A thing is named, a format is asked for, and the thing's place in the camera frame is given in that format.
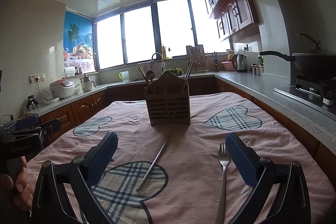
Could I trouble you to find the small white electric pot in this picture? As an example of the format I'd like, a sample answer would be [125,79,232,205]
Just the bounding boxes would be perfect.
[79,74,96,92]

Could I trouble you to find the seasoning jar set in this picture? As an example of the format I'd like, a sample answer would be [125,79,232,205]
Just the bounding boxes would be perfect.
[249,64,264,76]

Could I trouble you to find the metal spoon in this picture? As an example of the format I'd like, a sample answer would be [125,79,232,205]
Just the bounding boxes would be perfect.
[146,70,156,88]

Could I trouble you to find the kitchen window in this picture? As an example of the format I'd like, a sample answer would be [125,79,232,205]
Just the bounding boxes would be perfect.
[93,0,231,71]

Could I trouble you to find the grey kitchen countertop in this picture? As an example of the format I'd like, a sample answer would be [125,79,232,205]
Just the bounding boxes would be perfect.
[20,70,336,161]

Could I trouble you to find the knife and scissors holder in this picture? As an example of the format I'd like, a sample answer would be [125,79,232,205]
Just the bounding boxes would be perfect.
[211,51,219,72]

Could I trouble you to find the metal fork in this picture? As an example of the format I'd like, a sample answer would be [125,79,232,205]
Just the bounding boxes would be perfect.
[215,143,232,224]

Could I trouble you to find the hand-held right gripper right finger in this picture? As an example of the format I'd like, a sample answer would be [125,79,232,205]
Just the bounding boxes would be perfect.
[225,132,311,224]

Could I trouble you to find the green vegetables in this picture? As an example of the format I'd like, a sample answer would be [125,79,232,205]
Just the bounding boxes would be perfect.
[167,67,184,76]

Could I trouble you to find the person's left hand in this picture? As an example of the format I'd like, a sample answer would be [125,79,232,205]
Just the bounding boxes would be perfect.
[0,156,33,211]

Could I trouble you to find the steel electric kettle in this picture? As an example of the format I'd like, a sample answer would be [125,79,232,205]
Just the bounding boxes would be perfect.
[231,54,248,73]

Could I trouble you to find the tropical fruit wall poster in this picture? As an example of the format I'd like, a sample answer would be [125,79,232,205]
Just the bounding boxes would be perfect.
[64,10,94,73]

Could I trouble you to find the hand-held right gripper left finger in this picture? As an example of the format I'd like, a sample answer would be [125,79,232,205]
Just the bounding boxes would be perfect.
[30,131,119,224]

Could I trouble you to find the curved kitchen faucet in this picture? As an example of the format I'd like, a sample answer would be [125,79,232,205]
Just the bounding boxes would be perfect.
[151,52,166,72]

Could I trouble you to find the black wok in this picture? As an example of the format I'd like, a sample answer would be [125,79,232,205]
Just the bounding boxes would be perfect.
[259,49,336,77]

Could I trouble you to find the wooden utensil holder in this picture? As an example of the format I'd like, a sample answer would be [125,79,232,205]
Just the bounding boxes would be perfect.
[144,70,191,127]

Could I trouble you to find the pink tablecloth with plaid hearts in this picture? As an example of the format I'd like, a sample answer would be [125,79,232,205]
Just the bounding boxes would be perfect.
[25,92,336,224]

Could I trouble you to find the white and red rice cooker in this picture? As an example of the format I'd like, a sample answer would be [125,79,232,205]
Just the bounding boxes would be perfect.
[49,80,75,99]

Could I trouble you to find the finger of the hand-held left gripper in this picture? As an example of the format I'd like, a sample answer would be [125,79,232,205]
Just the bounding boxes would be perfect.
[5,115,39,132]
[24,118,62,146]

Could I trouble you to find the wall socket strip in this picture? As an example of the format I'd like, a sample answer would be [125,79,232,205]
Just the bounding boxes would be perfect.
[29,73,46,83]

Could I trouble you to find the wok lid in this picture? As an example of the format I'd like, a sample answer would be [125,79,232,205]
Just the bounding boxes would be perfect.
[296,32,336,56]

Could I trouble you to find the dark chopstick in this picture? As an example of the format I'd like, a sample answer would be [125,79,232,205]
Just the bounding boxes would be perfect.
[139,67,152,94]

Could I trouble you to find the metal dish rack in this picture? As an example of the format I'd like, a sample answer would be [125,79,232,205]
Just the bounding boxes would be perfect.
[186,45,208,73]

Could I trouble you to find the black clamp device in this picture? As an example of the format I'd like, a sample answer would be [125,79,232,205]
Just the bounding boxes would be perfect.
[26,95,39,110]

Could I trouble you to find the metal chopstick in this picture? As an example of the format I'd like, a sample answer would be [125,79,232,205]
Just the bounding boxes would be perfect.
[184,59,195,92]
[136,132,173,192]
[182,63,192,92]

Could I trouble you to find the gas stove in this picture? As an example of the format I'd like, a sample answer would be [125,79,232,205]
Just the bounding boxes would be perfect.
[274,74,336,109]

